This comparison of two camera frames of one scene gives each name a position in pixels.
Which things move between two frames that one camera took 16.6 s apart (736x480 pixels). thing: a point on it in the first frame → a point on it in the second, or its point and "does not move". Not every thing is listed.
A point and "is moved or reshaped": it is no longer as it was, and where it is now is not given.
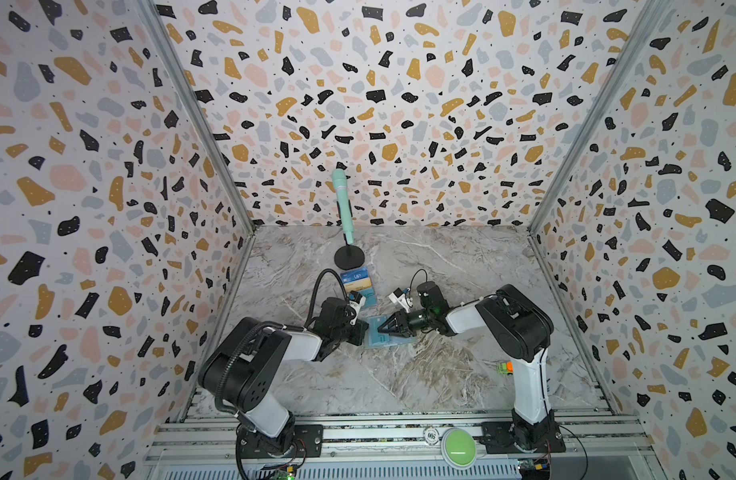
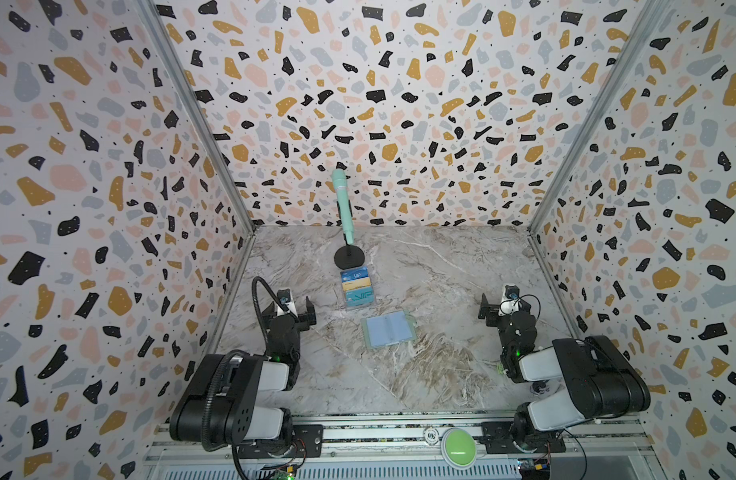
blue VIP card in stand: [354, 275] does not move
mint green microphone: [343, 199] does not move
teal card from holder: [377, 337] is moved or reshaped
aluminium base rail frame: [599, 446] does not move
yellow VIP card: [357, 284] does not move
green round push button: [459, 448] does not move
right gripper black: [405, 321] → [491, 313]
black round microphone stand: [349, 257] does not move
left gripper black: [361, 328] → [310, 311]
